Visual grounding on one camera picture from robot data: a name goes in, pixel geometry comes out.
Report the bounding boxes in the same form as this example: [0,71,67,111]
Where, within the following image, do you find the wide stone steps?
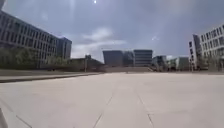
[99,65,156,74]

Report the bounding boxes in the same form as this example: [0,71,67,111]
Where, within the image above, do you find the low dark building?
[66,54,105,72]

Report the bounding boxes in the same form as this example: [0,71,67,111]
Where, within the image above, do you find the dark banded building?
[102,49,154,68]

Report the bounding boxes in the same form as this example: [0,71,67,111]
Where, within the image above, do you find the large grey building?
[0,9,73,69]

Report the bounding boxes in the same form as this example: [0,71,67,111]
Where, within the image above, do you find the pale stone paved plaza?
[0,72,224,128]

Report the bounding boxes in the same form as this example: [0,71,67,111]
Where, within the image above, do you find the distant buildings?
[151,55,191,72]

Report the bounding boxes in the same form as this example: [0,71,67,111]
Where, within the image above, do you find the white building with windows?
[187,23,224,71]

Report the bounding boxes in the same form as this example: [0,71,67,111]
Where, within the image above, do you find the low raised paved platform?
[0,69,101,84]

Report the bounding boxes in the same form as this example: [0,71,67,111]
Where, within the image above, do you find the row of trees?
[0,46,68,71]

